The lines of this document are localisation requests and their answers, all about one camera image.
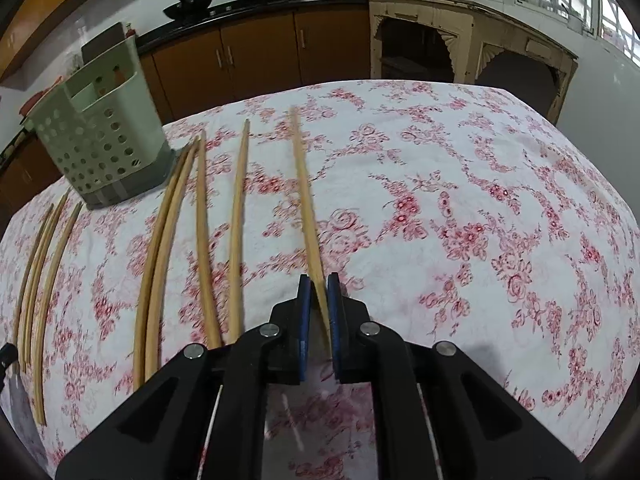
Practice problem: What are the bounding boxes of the brown lower kitchen cabinets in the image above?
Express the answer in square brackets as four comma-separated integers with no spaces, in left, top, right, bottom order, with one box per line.
[1,0,370,216]

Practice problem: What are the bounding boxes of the floral pink white tablecloth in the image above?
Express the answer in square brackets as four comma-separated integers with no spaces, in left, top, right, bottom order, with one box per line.
[1,80,639,472]

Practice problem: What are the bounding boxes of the green perforated utensil holder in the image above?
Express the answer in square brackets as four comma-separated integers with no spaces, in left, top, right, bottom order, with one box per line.
[25,37,176,209]

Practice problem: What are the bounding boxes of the old white side table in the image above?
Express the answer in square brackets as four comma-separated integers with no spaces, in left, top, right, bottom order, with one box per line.
[368,0,578,124]

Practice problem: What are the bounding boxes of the black wok left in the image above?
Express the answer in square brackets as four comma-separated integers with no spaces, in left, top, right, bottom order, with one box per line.
[163,0,213,22]

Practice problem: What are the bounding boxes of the dark cutting board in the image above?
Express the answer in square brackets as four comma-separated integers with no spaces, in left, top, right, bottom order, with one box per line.
[81,22,125,64]

